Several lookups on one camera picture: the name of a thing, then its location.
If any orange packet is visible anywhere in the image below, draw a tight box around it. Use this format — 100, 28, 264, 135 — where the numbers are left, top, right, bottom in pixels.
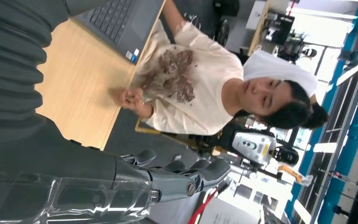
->
277, 164, 314, 187

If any white paper sheet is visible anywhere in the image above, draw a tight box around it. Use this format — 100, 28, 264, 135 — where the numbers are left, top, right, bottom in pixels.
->
197, 197, 262, 224

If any blue metal frame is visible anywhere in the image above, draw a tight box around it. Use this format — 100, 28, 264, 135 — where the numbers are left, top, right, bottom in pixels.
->
285, 0, 358, 224

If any black box with white mark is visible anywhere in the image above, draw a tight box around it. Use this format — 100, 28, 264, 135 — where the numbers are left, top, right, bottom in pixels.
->
264, 12, 296, 45

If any grey laptop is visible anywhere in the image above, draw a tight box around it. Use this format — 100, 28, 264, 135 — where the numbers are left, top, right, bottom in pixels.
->
73, 0, 167, 64

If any white machine with yellow label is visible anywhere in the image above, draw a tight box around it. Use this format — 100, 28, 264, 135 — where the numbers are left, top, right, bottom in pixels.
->
231, 130, 277, 166

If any light wood board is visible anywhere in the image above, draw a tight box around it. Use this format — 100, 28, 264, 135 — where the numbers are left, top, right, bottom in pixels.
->
247, 0, 271, 56

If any red bar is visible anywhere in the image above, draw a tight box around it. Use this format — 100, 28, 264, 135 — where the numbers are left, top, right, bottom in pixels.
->
187, 188, 220, 224

